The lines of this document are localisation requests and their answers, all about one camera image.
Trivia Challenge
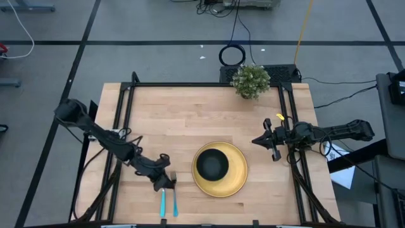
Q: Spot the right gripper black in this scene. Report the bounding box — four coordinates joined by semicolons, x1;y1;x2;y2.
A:
251;117;291;163

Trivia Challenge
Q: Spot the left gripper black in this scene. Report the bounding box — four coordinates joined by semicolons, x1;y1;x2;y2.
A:
135;155;177;193

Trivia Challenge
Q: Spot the teal-handled spoon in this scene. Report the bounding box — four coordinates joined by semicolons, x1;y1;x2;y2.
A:
159;187;166;219

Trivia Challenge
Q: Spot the teal-handled fork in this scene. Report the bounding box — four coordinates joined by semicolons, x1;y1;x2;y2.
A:
170;170;179;218

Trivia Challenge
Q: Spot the yellow plate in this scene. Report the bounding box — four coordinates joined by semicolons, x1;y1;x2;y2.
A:
192;141;249;198

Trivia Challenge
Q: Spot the black bowl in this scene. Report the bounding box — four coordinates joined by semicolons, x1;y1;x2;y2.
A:
196;148;229;182

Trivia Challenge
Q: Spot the small potted green plant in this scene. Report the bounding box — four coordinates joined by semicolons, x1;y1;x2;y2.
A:
230;63;271;100

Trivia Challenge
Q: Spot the black perforated computer case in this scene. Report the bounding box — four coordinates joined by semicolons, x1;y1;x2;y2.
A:
219;64;301;85

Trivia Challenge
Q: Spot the white paper sheet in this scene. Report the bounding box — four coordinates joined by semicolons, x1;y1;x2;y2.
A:
322;141;357;190

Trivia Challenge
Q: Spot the black beam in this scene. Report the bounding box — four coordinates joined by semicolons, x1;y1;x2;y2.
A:
327;138;389;174

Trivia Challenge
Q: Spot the black screen device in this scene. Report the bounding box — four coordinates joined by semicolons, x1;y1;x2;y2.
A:
388;68;405;106

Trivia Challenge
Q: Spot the grey equipment case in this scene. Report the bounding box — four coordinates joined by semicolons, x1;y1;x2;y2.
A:
222;0;282;10

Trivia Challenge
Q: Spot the short grey desk foot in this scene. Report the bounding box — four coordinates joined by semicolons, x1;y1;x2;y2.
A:
0;77;22;89

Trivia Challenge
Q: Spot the long grey desk foot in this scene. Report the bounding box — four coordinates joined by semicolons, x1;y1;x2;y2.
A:
0;0;56;13

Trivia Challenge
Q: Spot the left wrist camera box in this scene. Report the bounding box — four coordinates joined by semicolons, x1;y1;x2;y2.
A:
151;157;171;174

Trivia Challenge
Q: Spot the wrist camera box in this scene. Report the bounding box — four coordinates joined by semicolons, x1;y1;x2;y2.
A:
151;157;171;174
294;122;315;137

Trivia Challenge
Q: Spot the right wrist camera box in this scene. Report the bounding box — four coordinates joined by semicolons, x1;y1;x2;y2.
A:
294;122;315;137

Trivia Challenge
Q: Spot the black metal table frame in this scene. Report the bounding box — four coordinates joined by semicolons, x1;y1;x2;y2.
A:
68;71;341;224

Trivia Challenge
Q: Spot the black floor cable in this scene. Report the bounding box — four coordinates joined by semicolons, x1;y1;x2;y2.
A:
314;84;378;110
300;77;378;86

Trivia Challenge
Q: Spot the coiled black cable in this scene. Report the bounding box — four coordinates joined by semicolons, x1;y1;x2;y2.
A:
218;0;246;67

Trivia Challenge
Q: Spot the thin black cable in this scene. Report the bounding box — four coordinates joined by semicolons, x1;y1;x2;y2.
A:
236;12;257;66

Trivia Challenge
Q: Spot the yellow cable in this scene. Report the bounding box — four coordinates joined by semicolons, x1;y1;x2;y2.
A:
293;0;315;66

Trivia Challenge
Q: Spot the black cable bundle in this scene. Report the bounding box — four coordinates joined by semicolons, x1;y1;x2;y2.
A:
196;0;237;18

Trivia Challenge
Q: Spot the white cable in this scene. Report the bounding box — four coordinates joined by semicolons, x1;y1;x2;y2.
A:
5;0;35;60

